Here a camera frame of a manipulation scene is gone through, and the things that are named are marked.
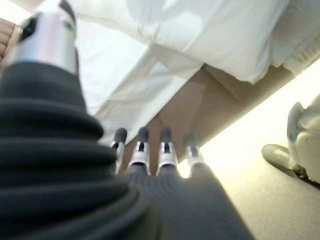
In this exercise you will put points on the white duvet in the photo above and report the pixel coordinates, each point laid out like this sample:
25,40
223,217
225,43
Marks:
212,37

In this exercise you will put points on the brown upholstered bed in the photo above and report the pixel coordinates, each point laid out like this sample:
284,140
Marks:
112,75

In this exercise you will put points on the brown upholstered bed base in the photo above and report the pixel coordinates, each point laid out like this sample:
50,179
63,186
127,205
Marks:
212,105

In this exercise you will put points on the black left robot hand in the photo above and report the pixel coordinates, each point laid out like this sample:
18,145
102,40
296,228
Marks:
75,175

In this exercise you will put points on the brown tufted headboard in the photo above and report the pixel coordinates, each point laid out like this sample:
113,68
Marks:
6,37

